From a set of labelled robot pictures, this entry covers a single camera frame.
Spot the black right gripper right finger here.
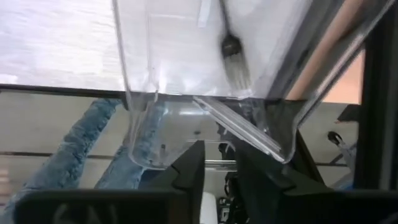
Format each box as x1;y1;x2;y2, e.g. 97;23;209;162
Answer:
234;141;398;224

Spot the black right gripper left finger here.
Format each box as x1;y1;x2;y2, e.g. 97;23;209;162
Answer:
13;139;206;224

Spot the person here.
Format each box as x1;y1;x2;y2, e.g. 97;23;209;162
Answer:
0;98;167;224

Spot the clear plastic bin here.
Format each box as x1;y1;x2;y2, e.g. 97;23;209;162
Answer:
111;0;397;171

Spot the wooden table board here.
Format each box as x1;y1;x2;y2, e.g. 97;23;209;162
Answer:
285;0;365;105

